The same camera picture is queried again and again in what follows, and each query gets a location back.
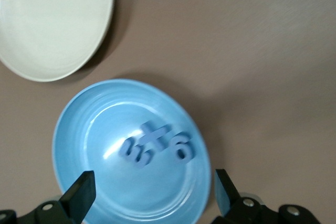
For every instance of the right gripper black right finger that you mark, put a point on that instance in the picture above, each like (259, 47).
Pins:
(236, 208)

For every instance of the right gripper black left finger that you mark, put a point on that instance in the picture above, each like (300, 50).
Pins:
(76, 200)

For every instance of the blue foam letter E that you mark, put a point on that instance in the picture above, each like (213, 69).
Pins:
(134, 155)

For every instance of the blue foam numeral six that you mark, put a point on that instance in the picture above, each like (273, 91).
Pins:
(183, 141)

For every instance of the blue foam letter X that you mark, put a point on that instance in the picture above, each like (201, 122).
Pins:
(156, 136)

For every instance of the blue plate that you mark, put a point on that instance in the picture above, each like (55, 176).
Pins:
(118, 190)

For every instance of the brown table cover sheet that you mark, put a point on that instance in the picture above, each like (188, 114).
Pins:
(236, 51)

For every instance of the beige plate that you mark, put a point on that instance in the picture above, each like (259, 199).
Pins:
(52, 24)

